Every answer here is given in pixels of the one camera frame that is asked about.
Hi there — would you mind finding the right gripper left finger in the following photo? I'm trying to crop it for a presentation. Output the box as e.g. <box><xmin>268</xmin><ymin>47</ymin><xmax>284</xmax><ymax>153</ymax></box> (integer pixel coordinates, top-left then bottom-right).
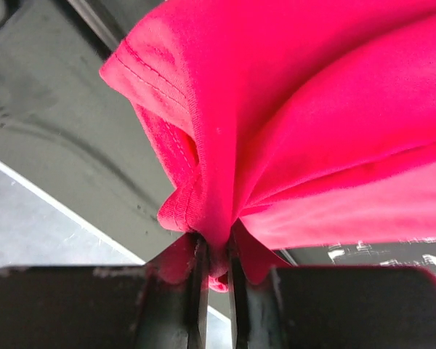
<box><xmin>136</xmin><ymin>233</ymin><xmax>209</xmax><ymax>348</ymax></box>

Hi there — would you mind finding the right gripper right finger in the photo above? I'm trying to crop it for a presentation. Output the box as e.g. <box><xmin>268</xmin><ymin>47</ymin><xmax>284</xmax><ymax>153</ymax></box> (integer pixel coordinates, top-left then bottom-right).
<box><xmin>227</xmin><ymin>221</ymin><xmax>292</xmax><ymax>348</ymax></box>

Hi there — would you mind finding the crimson red t-shirt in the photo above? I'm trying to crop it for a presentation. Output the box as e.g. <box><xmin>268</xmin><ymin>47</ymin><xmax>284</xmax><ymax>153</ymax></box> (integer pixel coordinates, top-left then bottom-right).
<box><xmin>100</xmin><ymin>1</ymin><xmax>436</xmax><ymax>292</ymax></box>

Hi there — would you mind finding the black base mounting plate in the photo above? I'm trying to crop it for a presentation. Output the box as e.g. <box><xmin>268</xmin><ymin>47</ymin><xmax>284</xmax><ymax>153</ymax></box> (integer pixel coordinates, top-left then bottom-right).
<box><xmin>0</xmin><ymin>1</ymin><xmax>177</xmax><ymax>260</ymax></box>

